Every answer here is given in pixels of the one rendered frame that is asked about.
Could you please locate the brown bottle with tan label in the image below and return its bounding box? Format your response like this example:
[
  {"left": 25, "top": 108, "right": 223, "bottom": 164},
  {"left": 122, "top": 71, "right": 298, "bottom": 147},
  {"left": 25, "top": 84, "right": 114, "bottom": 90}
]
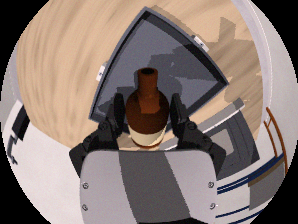
[{"left": 125, "top": 67, "right": 170, "bottom": 149}]

